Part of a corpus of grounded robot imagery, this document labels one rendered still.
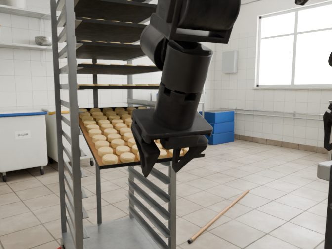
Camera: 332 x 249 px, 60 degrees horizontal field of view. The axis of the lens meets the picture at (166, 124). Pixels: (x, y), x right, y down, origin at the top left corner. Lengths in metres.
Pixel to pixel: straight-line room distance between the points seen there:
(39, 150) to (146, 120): 3.32
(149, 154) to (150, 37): 0.16
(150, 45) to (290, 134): 5.10
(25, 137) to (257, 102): 4.01
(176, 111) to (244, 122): 5.55
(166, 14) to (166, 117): 0.13
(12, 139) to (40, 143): 0.30
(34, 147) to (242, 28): 4.29
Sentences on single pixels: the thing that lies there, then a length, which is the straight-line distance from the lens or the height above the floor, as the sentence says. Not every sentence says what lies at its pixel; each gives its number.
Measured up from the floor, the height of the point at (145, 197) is 0.41.
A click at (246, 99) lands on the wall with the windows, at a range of 5.85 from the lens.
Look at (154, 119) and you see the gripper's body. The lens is 0.39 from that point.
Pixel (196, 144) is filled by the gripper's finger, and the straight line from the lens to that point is 0.40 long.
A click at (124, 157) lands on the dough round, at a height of 0.81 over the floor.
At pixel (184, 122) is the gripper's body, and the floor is 1.00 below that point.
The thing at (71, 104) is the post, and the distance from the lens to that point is 1.21.
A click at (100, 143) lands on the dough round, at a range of 1.09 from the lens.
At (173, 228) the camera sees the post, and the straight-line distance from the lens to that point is 1.51.
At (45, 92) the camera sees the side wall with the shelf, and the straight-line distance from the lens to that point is 4.33.
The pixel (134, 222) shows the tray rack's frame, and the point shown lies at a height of 0.15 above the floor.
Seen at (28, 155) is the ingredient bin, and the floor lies 0.28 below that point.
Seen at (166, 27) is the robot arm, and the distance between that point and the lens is 0.33.
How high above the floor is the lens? 1.05
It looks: 7 degrees down
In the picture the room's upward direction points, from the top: straight up
